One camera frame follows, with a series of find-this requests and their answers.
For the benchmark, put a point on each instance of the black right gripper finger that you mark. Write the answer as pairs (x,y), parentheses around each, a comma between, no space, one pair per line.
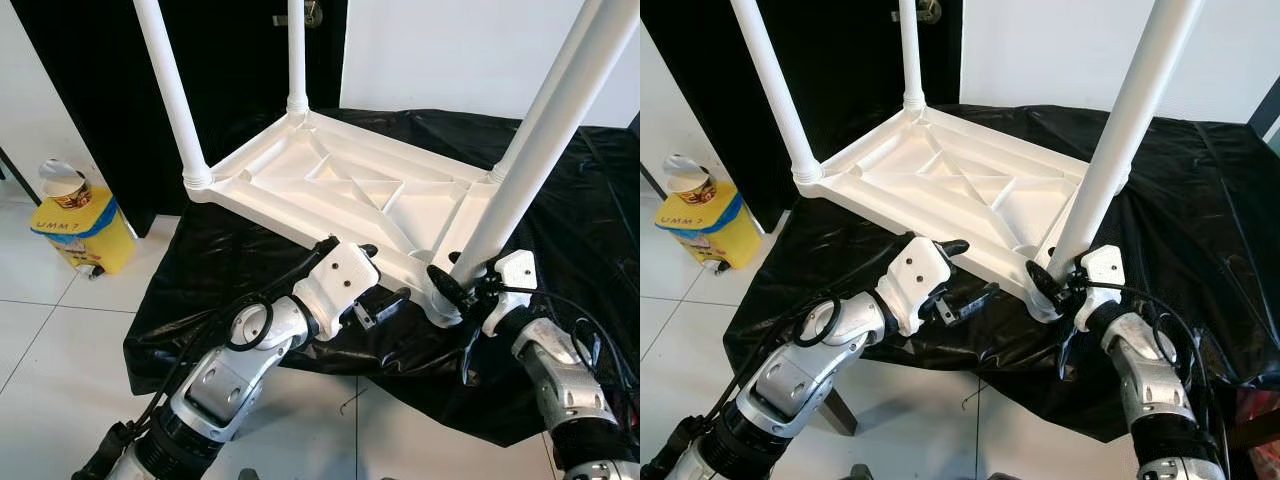
(1043,278)
(447,285)

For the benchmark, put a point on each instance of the white plastic table top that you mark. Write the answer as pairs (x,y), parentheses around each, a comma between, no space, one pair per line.
(330,190)
(930,180)

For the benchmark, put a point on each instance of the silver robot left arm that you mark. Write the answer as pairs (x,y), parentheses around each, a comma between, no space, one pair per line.
(225,385)
(800,380)

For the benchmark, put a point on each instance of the black plastic table cover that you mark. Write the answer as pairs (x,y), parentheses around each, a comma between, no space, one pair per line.
(1210,250)
(580,260)

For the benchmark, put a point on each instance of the thin black rod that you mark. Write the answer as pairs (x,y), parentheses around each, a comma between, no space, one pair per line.
(655,178)
(18,170)

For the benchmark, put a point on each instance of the black door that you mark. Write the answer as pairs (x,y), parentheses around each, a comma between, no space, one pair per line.
(230,60)
(850,60)

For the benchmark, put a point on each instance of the pink plastic bag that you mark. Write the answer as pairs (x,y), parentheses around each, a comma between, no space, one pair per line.
(1262,420)

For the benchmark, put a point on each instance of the yellow blue cardboard box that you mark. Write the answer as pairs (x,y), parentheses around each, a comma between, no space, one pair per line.
(90,235)
(715,228)

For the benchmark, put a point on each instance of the instant noodle cup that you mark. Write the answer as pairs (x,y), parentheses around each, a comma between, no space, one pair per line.
(692,180)
(65,185)

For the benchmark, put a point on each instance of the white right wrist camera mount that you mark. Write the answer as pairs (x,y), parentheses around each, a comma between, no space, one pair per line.
(1100,270)
(515,275)

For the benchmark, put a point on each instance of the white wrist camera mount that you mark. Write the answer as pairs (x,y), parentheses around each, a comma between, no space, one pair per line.
(1100,270)
(340,280)
(915,275)
(515,275)

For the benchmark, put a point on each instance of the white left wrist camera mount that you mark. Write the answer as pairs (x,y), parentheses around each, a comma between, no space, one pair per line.
(340,280)
(915,275)

